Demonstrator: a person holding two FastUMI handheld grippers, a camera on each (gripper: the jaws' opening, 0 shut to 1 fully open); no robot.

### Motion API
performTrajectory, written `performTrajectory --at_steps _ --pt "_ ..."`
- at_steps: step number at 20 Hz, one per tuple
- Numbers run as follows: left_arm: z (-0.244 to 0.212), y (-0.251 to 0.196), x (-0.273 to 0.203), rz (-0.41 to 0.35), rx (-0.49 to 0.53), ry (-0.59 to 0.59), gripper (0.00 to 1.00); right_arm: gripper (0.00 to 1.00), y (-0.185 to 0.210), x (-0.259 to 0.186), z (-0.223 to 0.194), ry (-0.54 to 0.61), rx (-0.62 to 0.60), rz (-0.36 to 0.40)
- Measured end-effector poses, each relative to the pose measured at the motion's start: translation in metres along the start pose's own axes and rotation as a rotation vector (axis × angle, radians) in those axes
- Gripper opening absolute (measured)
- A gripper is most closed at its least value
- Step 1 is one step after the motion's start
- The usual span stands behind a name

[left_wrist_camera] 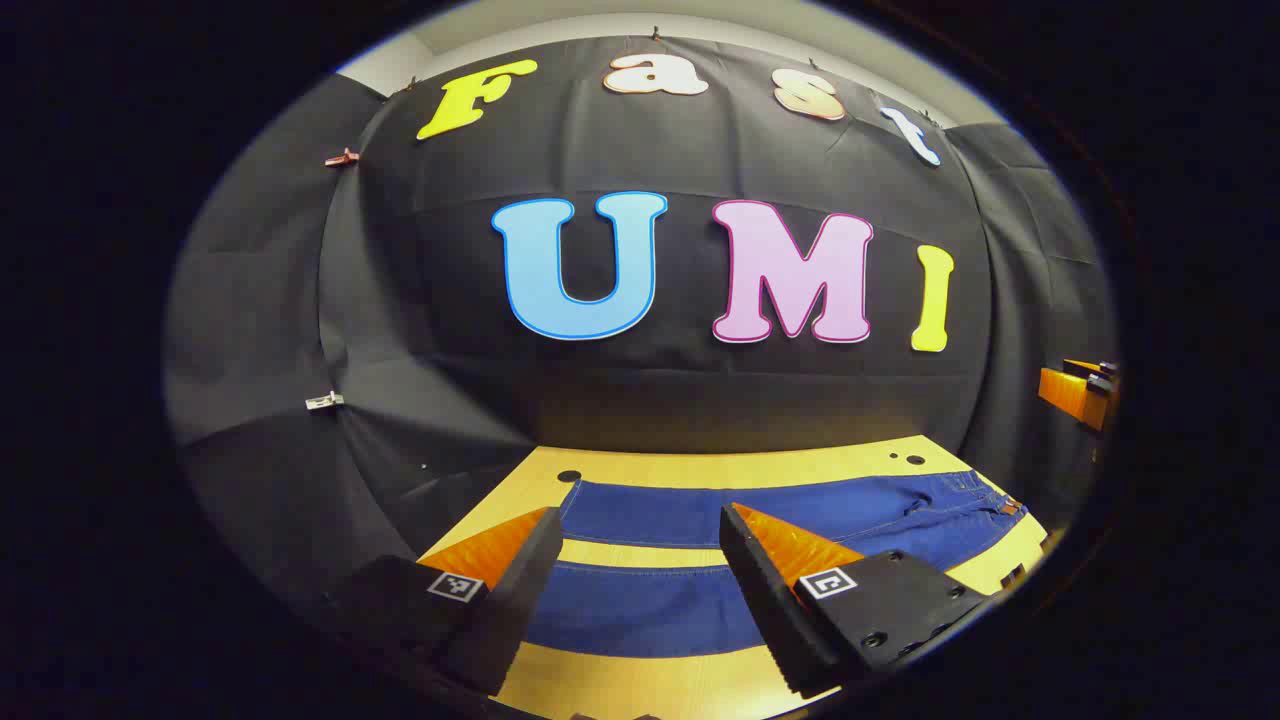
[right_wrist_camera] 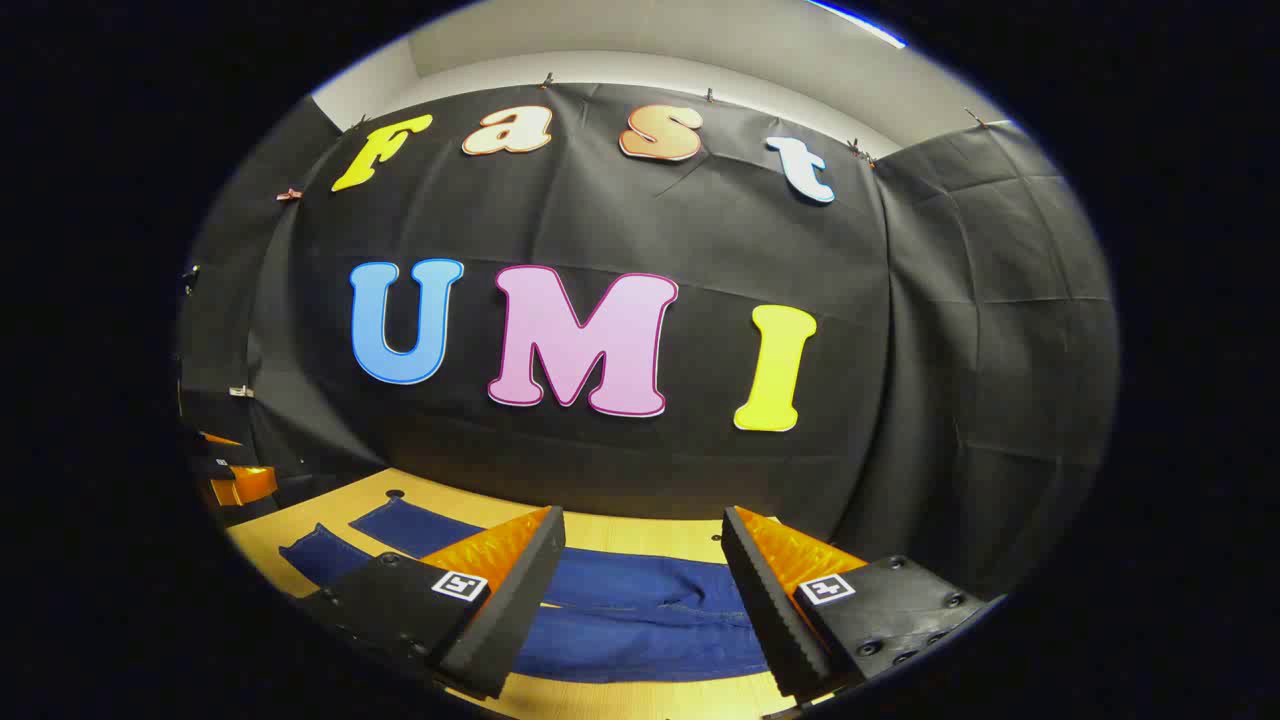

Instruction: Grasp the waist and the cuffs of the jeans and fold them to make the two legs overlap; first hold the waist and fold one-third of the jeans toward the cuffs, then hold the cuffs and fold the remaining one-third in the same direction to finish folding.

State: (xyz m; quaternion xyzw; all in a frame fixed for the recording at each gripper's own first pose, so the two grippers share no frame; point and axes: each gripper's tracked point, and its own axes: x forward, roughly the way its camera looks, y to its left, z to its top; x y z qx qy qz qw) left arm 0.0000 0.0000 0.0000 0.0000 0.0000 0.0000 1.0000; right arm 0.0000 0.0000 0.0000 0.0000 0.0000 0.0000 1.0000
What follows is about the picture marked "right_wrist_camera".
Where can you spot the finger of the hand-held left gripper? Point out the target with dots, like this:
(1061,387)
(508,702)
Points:
(245,487)
(215,462)

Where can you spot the black backdrop cloth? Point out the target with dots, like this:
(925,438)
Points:
(600,220)

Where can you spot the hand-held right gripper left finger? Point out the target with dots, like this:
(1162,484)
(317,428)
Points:
(510,610)

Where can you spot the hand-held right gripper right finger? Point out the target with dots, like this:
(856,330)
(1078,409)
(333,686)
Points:
(765,610)

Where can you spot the blue denim jeans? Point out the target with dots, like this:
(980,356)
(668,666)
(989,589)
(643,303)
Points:
(640,630)

